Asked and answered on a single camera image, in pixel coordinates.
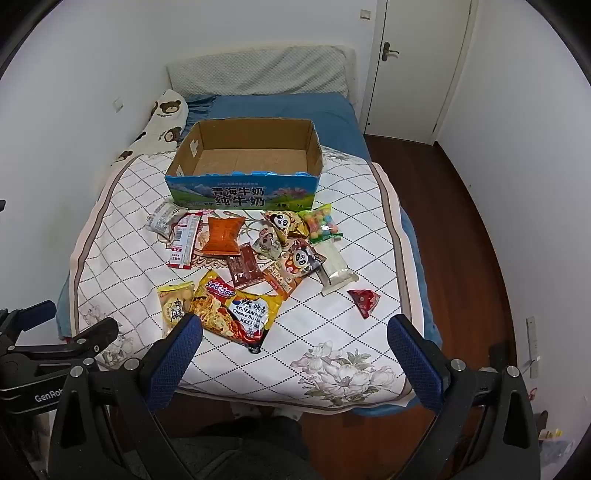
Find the orange brown snack packet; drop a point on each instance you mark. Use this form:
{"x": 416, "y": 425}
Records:
{"x": 279, "y": 280}

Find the red panda snack packet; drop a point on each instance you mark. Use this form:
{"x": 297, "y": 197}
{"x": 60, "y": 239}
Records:
{"x": 302, "y": 259}

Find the pale green cartoon snack packet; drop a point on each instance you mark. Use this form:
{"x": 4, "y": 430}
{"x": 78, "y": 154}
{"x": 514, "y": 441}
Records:
{"x": 268, "y": 242}

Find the white light switch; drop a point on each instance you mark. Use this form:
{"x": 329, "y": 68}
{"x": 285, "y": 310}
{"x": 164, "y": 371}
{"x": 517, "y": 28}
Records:
{"x": 365, "y": 14}

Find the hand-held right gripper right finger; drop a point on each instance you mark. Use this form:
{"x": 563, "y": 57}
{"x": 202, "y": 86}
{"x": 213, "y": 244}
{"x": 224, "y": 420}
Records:
{"x": 415, "y": 364}

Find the white door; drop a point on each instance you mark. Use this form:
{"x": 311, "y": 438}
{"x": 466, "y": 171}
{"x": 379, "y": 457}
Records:
{"x": 415, "y": 69}

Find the grey quilted headboard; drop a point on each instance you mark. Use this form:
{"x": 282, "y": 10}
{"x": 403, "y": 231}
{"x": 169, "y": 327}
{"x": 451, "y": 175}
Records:
{"x": 258, "y": 71}

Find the white diamond pattern floral blanket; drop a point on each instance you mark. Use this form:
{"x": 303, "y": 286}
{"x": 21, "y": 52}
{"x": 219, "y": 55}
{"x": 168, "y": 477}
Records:
{"x": 323, "y": 332}

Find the red white long snack packet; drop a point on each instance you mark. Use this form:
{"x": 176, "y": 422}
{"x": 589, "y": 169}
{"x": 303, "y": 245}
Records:
{"x": 183, "y": 240}

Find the yellow cracker packet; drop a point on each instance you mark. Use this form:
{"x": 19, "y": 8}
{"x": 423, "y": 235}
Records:
{"x": 173, "y": 304}

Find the yellow instant noodle packet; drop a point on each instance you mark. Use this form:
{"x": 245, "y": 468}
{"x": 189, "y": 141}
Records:
{"x": 240, "y": 318}

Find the colourful candy bag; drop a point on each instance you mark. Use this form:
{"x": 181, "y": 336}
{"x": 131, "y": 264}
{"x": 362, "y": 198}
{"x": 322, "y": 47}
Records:
{"x": 320, "y": 225}

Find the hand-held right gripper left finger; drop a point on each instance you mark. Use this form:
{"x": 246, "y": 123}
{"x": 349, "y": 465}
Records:
{"x": 178, "y": 357}

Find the white wall fixture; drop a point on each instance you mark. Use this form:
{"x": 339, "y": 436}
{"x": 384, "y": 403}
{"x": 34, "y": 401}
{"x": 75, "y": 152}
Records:
{"x": 533, "y": 341}

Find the translucent white snack packet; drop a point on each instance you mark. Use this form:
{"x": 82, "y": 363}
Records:
{"x": 337, "y": 272}

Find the blue printed cardboard box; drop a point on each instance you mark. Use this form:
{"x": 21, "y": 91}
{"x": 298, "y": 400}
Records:
{"x": 240, "y": 196}

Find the red triangular snack packet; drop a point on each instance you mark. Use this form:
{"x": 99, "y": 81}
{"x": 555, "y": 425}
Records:
{"x": 364, "y": 302}

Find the yellow panda snack packet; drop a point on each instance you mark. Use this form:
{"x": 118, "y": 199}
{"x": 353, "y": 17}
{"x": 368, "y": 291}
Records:
{"x": 280, "y": 221}

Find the white grey snack packet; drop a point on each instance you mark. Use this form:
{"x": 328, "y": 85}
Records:
{"x": 161, "y": 219}

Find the bear print long pillow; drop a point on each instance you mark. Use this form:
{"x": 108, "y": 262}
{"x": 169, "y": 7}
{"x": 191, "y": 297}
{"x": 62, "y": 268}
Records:
{"x": 161, "y": 120}

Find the white wall socket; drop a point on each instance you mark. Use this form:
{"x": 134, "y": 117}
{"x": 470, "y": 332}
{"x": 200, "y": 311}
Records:
{"x": 117, "y": 105}

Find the dark red snack packet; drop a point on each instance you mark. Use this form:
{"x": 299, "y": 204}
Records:
{"x": 244, "y": 267}

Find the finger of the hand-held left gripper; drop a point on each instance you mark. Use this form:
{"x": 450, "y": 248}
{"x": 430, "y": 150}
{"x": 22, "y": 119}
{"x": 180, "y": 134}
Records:
{"x": 27, "y": 314}
{"x": 87, "y": 339}

